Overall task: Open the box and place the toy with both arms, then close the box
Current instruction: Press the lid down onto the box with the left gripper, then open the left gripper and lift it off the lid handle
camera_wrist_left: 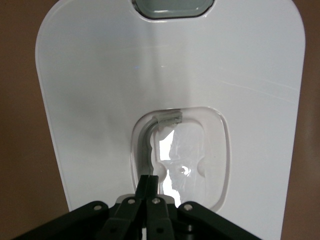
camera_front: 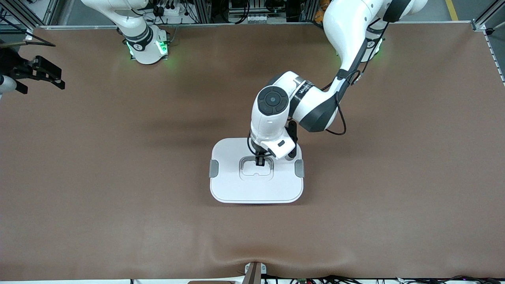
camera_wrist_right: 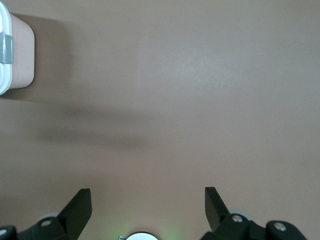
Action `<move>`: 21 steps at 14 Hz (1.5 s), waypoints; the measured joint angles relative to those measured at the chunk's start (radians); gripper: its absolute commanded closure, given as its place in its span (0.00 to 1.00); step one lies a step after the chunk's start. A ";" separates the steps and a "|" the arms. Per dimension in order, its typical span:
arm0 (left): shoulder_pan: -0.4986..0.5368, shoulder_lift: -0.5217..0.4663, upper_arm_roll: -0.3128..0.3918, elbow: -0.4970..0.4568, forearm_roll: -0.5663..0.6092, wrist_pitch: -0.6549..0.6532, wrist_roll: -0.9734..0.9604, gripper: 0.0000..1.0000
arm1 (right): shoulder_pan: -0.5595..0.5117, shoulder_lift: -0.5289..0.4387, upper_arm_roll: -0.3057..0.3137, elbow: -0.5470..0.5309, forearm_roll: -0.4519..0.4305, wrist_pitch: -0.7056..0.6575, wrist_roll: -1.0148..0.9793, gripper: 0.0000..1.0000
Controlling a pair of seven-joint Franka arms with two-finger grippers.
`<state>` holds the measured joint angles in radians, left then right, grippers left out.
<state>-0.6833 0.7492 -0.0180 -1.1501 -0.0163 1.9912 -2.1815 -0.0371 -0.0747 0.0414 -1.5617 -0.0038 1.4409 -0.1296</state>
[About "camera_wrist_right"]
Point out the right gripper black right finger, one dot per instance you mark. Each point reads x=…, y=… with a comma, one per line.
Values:
x=225, y=230

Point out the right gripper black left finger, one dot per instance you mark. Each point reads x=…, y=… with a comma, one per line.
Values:
x=70, y=220

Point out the white box lid grey clips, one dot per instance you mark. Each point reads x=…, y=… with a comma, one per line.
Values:
x=5, y=75

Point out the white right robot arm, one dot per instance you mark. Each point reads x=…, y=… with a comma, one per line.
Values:
x=140, y=236

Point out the pink plastic box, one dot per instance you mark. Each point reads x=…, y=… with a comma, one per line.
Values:
x=22, y=50

